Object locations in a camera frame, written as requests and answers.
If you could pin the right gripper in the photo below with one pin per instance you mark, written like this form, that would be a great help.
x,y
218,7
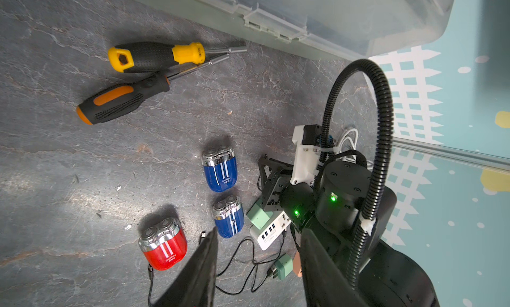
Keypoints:
x,y
289,187

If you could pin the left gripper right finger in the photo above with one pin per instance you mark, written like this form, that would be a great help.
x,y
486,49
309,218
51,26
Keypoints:
x,y
323,282

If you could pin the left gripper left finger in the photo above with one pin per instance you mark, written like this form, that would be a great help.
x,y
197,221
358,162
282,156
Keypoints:
x,y
195,285

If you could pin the green charger adapter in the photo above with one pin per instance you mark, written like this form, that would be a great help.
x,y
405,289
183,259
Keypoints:
x,y
284,266
257,216

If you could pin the white power strip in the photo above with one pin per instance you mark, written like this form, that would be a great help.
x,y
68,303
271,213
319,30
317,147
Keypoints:
x,y
271,230

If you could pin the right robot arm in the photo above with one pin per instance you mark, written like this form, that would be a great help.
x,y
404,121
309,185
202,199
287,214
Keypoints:
x,y
340,205

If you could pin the orange power strip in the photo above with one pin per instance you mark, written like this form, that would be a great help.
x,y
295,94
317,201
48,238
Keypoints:
x,y
297,269

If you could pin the clear plastic storage box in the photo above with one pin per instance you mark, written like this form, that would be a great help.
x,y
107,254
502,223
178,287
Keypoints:
x,y
315,29

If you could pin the orange black screwdriver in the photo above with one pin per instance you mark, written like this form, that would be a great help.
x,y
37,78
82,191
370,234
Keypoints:
x,y
119,100

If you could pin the yellow black screwdriver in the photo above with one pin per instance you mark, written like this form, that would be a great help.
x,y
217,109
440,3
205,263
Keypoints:
x,y
146,57

